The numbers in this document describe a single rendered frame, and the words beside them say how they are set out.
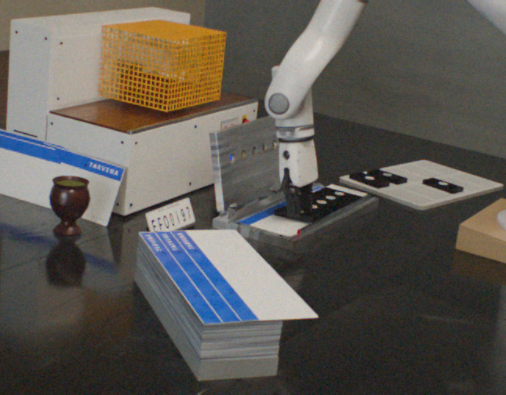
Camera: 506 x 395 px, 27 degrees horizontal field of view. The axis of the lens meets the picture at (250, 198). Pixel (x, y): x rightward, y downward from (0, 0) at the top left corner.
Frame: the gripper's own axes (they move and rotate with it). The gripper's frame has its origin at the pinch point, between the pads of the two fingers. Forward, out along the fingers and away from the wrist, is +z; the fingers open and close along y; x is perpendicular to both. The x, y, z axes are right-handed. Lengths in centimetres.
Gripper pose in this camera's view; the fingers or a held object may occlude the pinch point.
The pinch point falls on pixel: (300, 206)
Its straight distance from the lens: 232.3
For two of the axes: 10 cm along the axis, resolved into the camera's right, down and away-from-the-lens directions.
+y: 5.0, -2.1, 8.4
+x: -8.6, -0.4, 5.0
